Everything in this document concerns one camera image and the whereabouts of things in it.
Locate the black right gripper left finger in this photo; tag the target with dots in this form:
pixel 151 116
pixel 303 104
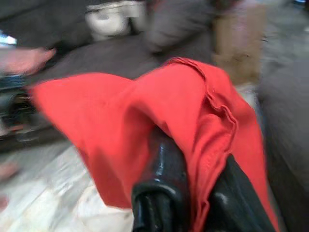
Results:
pixel 161 188

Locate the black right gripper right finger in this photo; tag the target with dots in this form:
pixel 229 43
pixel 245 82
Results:
pixel 236 205

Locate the red pillow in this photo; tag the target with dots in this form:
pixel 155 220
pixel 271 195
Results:
pixel 116 116

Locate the dark grey fabric sofa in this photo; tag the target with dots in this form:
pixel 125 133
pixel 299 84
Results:
pixel 101 60

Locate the brown cardboard box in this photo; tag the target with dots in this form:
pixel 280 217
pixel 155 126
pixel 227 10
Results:
pixel 236 43

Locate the white round object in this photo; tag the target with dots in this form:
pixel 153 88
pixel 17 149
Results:
pixel 106 21

